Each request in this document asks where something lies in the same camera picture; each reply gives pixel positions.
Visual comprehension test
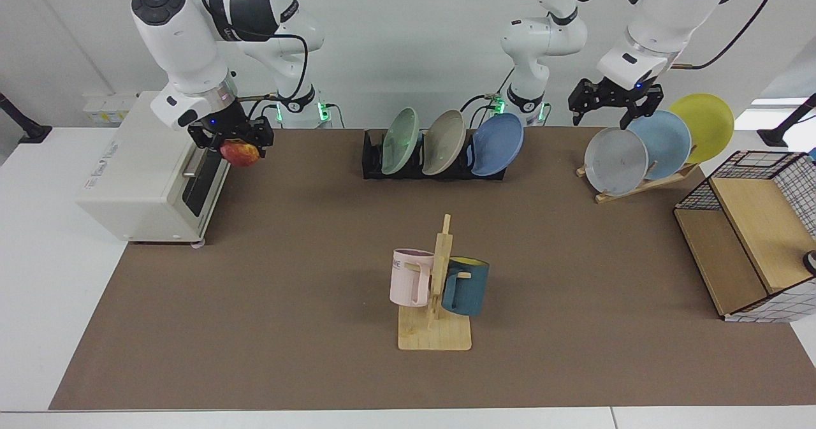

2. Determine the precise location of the red yellow apple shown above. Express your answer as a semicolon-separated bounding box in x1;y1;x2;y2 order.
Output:
220;139;261;168

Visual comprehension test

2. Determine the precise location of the grey plate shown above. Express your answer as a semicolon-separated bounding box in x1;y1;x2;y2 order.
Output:
584;126;649;197

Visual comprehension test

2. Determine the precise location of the light blue plate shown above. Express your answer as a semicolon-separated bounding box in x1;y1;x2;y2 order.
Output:
630;110;692;181

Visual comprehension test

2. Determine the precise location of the wooden plate rack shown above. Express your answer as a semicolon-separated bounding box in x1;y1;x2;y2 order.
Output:
576;161;700;205

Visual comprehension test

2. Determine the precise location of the yellow plate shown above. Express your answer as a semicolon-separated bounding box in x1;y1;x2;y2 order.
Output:
667;93;735;164

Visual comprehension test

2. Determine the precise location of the black dish rack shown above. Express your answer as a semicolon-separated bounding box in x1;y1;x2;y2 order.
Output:
362;128;509;181

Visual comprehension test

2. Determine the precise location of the beige plate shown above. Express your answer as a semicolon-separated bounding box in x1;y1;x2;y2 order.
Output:
421;109;467;177

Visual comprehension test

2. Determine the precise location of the pale green plate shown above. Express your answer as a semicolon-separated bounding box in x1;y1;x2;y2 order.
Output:
381;107;421;176

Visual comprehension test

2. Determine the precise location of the pale toaster oven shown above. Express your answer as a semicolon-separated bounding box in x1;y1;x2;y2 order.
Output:
75;91;235;248

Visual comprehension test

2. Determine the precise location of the white socket box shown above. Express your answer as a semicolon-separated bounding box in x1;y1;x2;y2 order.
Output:
83;94;139;125

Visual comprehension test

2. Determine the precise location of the brown table cloth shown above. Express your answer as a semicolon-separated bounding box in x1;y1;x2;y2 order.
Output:
48;127;816;411

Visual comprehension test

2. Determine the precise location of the pink mug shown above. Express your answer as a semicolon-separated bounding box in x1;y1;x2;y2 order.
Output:
390;248;435;308

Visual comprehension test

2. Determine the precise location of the dark teal mug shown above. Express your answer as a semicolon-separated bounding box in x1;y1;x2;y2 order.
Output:
441;256;490;318

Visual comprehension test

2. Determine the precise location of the wooden cup stand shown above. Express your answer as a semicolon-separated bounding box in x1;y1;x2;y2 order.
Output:
398;214;473;352

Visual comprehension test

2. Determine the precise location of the black base cable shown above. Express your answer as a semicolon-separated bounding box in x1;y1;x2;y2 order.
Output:
470;66;516;129
245;98;279;129

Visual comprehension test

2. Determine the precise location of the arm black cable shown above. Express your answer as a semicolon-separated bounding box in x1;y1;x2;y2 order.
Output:
671;0;773;71
237;31;310;103

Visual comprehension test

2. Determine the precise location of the wire basket with wooden floor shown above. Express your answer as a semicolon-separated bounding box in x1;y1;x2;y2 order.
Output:
673;150;816;323

